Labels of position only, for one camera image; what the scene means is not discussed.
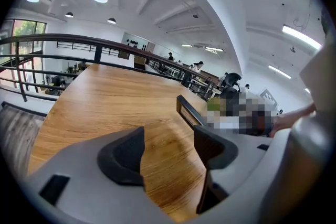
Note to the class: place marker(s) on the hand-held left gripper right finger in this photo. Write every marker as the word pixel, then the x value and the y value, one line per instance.
pixel 218 149

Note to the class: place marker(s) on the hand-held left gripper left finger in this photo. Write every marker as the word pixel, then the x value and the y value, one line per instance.
pixel 120 154

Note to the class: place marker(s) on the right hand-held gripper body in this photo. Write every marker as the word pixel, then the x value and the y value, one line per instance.
pixel 262 118

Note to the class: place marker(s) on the black picture frame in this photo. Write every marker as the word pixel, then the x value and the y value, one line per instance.
pixel 187 110

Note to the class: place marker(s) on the person's right forearm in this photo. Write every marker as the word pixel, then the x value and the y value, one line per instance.
pixel 291 118

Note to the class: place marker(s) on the black office chair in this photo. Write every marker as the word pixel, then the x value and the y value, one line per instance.
pixel 232 80

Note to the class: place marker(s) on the long wooden desk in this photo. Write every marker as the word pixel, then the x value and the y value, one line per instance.
pixel 210 76

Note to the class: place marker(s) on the thin black metal railing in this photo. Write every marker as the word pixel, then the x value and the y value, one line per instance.
pixel 78 46

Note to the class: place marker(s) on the wall board with black items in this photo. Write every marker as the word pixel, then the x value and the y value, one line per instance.
pixel 134 40

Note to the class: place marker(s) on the large black-framed glass window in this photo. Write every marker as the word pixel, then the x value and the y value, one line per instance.
pixel 26 29

